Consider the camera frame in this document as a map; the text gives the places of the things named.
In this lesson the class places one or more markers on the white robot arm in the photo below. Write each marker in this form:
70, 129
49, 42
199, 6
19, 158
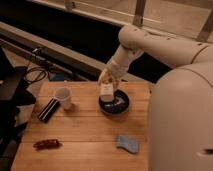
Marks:
180, 114

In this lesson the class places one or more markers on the red chili pepper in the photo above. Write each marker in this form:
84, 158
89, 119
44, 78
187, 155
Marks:
47, 144

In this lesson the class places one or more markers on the white bottle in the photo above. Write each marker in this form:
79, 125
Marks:
107, 90

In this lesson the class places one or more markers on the clear plastic cup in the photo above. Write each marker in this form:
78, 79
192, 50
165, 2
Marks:
63, 95

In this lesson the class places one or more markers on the black equipment on left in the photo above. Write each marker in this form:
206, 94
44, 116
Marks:
13, 93

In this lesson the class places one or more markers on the metal rail beam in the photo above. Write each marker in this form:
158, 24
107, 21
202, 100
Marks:
85, 47

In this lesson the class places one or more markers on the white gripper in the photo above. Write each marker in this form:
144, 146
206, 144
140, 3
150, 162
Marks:
118, 65

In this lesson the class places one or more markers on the black rectangular box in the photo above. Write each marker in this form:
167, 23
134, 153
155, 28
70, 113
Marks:
48, 110

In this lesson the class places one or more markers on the black ceramic bowl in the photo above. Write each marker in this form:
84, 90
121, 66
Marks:
118, 105

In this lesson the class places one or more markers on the blue sponge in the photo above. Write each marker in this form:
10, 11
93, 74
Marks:
128, 144

